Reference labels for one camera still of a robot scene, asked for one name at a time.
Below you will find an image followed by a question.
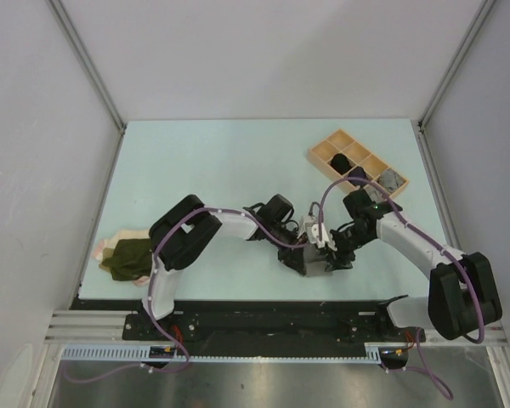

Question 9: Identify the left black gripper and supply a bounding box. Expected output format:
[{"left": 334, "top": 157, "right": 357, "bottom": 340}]
[{"left": 265, "top": 222, "right": 308, "bottom": 275}]

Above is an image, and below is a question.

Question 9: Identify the grey beige underwear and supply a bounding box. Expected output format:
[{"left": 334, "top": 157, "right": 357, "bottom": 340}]
[{"left": 303, "top": 244, "right": 332, "bottom": 277}]

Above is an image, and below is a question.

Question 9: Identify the olive green underwear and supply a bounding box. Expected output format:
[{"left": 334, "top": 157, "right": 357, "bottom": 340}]
[{"left": 99, "top": 238, "right": 152, "bottom": 281}]

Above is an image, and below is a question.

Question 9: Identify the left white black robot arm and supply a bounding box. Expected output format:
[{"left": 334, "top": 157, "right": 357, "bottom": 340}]
[{"left": 140, "top": 195, "right": 309, "bottom": 340}]

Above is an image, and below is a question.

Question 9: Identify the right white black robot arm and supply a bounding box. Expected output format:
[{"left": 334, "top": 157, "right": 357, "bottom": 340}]
[{"left": 331, "top": 190, "right": 502, "bottom": 341}]

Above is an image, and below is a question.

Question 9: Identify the grey rolled underwear front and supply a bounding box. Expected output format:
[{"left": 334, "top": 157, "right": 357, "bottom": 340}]
[{"left": 364, "top": 185, "right": 386, "bottom": 203}]

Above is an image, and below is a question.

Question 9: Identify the grey rolled underwear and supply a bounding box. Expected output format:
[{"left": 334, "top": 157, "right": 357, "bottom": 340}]
[
  {"left": 364, "top": 185, "right": 386, "bottom": 203},
  {"left": 377, "top": 168, "right": 405, "bottom": 194}
]

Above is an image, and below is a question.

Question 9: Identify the navy rolled underwear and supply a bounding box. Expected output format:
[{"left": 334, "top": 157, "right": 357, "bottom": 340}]
[{"left": 348, "top": 167, "right": 369, "bottom": 185}]

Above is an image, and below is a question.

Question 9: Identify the grey rolled underwear back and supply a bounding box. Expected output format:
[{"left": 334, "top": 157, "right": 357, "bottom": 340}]
[{"left": 377, "top": 168, "right": 405, "bottom": 194}]

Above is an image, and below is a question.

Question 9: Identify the black rolled underwear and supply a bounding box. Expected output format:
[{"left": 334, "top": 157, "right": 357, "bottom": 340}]
[{"left": 330, "top": 153, "right": 353, "bottom": 175}]

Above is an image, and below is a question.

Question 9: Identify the wooden compartment box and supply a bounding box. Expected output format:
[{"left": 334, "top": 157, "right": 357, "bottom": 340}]
[{"left": 306, "top": 129, "right": 410, "bottom": 198}]

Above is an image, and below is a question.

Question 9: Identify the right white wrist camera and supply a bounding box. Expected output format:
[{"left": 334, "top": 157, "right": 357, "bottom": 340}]
[{"left": 309, "top": 224, "right": 337, "bottom": 251}]

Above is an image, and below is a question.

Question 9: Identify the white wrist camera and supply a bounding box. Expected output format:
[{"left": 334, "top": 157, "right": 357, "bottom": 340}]
[
  {"left": 297, "top": 201, "right": 320, "bottom": 244},
  {"left": 309, "top": 224, "right": 337, "bottom": 251}
]

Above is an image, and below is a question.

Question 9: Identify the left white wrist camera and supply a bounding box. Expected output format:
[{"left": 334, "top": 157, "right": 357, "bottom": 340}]
[{"left": 297, "top": 201, "right": 320, "bottom": 244}]

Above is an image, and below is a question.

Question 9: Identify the slotted cable duct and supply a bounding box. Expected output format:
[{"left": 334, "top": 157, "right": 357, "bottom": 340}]
[{"left": 61, "top": 344, "right": 407, "bottom": 364}]

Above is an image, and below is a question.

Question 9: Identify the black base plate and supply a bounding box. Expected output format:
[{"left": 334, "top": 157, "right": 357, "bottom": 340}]
[{"left": 71, "top": 300, "right": 438, "bottom": 371}]

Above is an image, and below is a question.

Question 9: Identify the right aluminium frame post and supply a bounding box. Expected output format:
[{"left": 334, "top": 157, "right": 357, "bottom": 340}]
[{"left": 416, "top": 0, "right": 498, "bottom": 128}]

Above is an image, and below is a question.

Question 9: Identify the aluminium frame post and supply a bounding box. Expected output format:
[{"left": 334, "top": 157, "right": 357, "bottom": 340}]
[
  {"left": 45, "top": 0, "right": 127, "bottom": 135},
  {"left": 416, "top": 0, "right": 498, "bottom": 128}
]

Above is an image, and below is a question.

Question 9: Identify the aluminium front rail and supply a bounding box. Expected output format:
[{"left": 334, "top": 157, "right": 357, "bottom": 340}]
[{"left": 44, "top": 310, "right": 505, "bottom": 345}]

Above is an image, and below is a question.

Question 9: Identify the left aluminium frame post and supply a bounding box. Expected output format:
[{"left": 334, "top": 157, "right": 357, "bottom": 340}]
[{"left": 45, "top": 0, "right": 127, "bottom": 135}]

